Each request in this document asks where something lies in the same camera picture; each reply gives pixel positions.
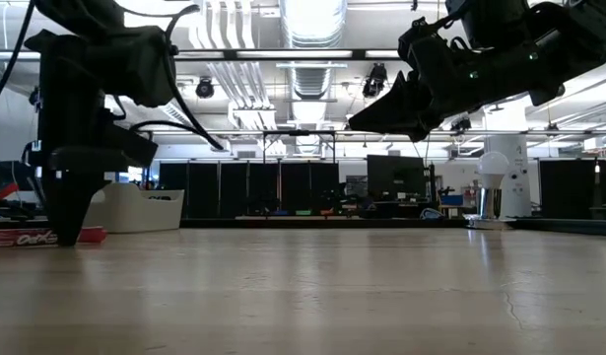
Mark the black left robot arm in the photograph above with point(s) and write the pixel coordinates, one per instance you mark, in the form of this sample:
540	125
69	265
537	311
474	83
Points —
86	15

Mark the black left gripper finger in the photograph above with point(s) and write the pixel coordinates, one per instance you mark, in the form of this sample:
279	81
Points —
68	212

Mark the black partition panels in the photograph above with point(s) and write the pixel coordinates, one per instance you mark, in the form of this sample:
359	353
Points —
568	187
233	190

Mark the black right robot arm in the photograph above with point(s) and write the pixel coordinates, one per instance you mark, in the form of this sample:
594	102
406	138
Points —
554	29

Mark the black truss frame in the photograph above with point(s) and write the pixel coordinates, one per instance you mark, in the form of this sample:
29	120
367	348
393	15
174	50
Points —
307	132

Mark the white plastic storage bin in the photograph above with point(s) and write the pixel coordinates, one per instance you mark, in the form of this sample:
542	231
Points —
135	209

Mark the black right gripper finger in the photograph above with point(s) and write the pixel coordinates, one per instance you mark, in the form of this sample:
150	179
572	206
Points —
396	113

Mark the silver ventilation duct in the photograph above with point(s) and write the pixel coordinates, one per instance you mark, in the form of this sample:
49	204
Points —
312	22

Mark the white round column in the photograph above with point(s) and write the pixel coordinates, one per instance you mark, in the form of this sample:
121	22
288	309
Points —
521	167

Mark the black computer monitor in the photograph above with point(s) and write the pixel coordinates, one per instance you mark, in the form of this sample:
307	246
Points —
9	177
396	175

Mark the blue box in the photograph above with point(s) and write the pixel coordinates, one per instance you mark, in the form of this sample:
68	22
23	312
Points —
452	200

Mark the red Expo dry-erase marker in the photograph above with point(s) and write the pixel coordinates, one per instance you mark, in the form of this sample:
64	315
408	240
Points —
31	237

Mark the black overhead beam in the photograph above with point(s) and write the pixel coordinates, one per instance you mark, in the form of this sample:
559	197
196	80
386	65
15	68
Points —
283	54

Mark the white light bulb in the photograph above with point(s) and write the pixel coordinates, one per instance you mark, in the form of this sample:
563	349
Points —
492	167

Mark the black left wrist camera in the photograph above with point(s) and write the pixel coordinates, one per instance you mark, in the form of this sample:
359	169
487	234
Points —
132	145

